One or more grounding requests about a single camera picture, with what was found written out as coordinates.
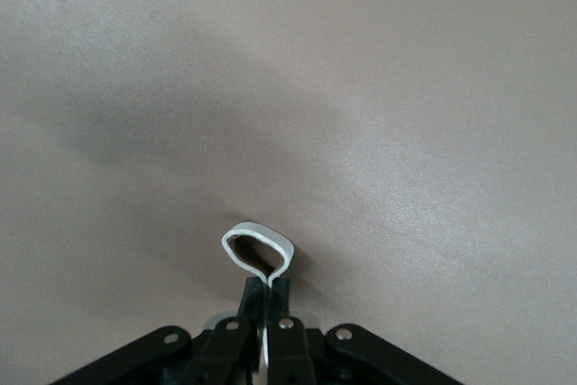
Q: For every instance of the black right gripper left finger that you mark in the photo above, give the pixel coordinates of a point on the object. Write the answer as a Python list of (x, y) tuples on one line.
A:
[(216, 349)]

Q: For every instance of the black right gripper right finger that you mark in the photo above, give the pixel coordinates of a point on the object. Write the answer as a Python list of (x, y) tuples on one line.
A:
[(293, 353)]

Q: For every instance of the white paper strip loop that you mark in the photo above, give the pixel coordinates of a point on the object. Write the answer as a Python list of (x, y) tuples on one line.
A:
[(270, 236)]

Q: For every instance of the brown paper table cover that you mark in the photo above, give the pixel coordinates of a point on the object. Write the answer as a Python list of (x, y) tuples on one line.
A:
[(315, 87)]

